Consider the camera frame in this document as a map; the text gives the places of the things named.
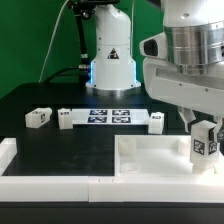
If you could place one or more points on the white U-shaped fence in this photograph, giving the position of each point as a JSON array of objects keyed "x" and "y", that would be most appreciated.
[{"x": 198, "y": 188}]

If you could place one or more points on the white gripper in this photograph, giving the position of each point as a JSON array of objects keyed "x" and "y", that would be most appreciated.
[{"x": 203, "y": 93}]

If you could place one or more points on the black camera stand pole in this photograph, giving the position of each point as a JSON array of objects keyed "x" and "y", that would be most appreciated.
[{"x": 83, "y": 10}]

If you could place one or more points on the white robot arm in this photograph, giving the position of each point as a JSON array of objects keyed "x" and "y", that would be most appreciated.
[{"x": 183, "y": 65}]

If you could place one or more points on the white square tabletop tray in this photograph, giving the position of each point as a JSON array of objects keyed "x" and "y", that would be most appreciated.
[{"x": 167, "y": 155}]

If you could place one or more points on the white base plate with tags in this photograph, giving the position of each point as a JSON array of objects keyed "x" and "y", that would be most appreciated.
[{"x": 110, "y": 116}]

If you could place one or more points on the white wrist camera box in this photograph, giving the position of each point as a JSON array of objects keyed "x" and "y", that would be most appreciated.
[{"x": 155, "y": 47}]

